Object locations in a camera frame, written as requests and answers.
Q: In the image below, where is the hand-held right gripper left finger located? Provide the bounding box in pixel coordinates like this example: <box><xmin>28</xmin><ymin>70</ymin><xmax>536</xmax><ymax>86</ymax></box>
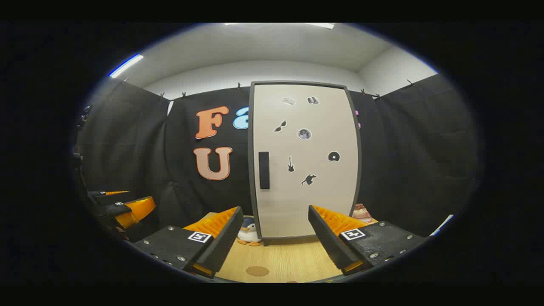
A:
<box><xmin>133</xmin><ymin>206</ymin><xmax>244</xmax><ymax>279</ymax></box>

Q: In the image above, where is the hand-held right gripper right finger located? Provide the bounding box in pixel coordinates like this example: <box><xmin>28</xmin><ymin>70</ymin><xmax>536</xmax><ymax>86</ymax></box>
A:
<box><xmin>308</xmin><ymin>205</ymin><xmax>428</xmax><ymax>276</ymax></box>

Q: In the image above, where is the black door handle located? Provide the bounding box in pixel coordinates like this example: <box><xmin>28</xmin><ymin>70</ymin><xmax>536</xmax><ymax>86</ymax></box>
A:
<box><xmin>258</xmin><ymin>151</ymin><xmax>271</xmax><ymax>190</ymax></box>

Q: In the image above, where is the dark grey cabinet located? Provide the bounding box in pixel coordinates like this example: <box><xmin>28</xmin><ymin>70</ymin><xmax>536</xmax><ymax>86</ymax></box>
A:
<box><xmin>248</xmin><ymin>81</ymin><xmax>363</xmax><ymax>246</ymax></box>

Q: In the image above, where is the penguin plush toy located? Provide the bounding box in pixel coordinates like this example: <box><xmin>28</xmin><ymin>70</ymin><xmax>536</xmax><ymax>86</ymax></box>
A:
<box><xmin>237</xmin><ymin>217</ymin><xmax>262</xmax><ymax>247</ymax></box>

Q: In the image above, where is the brown printed box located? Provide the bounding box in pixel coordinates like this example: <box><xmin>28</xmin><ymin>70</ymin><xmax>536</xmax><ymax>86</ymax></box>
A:
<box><xmin>352</xmin><ymin>203</ymin><xmax>378</xmax><ymax>224</ymax></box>

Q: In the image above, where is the black backdrop cloth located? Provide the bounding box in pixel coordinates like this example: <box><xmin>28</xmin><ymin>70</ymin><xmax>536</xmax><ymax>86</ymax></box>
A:
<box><xmin>74</xmin><ymin>74</ymin><xmax>483</xmax><ymax>243</ymax></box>

